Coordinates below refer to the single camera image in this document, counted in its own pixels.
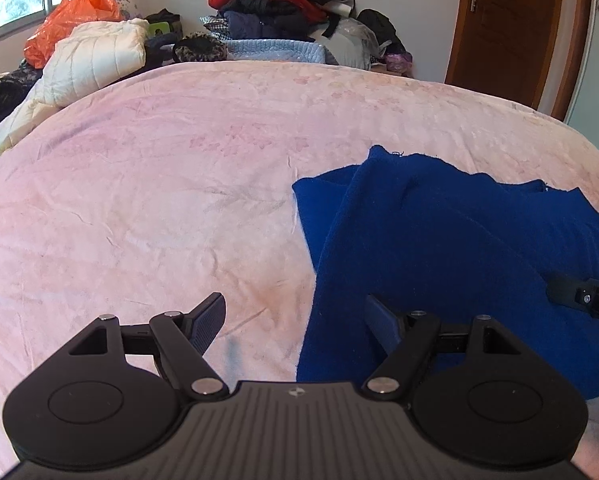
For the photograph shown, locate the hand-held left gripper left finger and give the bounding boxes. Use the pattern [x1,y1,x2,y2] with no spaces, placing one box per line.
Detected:
[68,291,230,403]

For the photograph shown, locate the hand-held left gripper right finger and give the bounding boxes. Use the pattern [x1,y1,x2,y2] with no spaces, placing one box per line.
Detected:
[361,294,519,403]

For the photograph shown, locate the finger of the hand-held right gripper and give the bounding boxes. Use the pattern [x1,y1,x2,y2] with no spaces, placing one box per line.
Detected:
[546,274,593,308]

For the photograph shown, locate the blue knit sweater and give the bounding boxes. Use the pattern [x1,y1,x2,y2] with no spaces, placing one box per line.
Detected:
[292,145,599,402]

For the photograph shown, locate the dark patterned clothes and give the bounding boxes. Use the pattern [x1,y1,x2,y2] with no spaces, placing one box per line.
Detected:
[0,59,45,169]

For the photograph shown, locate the pink blanket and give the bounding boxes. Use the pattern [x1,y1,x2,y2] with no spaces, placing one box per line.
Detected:
[0,60,599,480]

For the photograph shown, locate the purple bag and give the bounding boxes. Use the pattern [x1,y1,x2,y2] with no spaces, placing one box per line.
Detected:
[384,52,413,76]

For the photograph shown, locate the wooden door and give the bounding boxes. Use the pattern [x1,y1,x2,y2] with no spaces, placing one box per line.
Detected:
[444,0,593,122]

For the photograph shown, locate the leopard print cloth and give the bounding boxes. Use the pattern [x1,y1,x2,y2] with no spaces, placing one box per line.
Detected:
[172,32,229,64]

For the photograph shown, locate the black bag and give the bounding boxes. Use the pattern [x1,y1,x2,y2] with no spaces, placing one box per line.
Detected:
[143,8,185,69]

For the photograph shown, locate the light blue knitted cloth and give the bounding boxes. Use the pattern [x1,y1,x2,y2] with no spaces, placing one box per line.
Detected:
[226,38,329,65]

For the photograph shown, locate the clear plastic bag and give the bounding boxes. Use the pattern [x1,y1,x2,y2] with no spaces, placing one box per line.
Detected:
[323,16,381,69]

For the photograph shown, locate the white quilted jacket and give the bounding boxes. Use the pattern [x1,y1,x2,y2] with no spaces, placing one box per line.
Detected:
[0,17,151,158]

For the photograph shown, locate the houndstooth cloth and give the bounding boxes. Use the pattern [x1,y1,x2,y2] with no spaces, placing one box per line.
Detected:
[200,16,230,39]

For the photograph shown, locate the black garment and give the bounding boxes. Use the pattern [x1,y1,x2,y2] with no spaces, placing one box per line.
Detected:
[357,8,408,56]

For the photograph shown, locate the navy garment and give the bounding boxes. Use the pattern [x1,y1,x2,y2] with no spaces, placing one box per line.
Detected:
[219,0,311,41]

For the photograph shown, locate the orange plastic bag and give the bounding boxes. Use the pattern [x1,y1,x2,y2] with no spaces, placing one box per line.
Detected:
[24,0,126,70]

